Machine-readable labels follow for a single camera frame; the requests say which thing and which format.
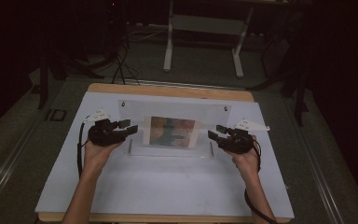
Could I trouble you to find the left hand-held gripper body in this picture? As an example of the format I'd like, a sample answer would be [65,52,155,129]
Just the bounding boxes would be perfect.
[82,108,129,147]

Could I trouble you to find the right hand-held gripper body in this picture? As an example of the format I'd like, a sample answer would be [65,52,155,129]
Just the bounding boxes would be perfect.
[217,119,271,155]

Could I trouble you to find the photo card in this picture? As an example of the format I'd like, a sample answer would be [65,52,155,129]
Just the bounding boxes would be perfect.
[142,115,202,150]

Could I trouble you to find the clear acrylic photo frame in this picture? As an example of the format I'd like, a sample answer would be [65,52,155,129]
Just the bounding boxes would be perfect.
[117,99,233,159]

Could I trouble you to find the person's left hand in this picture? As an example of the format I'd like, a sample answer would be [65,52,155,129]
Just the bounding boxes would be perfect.
[83,139,125,180]

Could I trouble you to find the person's right hand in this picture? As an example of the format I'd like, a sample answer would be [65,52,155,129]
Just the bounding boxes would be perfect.
[228,134,263,185]

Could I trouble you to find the white table board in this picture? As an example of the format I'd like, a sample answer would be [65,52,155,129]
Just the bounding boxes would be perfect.
[34,91,296,219]

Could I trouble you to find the black metal stand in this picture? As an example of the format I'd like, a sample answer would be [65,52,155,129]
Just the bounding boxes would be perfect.
[36,50,105,110]
[246,12,310,127]

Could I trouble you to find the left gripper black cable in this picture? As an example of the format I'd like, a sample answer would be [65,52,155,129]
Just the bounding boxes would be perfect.
[76,121,90,181]

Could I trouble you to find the black floor bracket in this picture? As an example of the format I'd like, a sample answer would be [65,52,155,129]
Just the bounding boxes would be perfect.
[44,108,67,122]

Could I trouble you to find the black floor cables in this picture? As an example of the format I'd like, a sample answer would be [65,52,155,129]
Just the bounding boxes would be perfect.
[111,31,142,86]

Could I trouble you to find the white metal desk frame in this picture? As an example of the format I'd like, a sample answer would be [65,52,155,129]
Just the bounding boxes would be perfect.
[162,0,255,79]

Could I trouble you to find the white floor cable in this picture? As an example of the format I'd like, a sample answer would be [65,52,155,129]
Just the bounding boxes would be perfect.
[127,22,170,43]

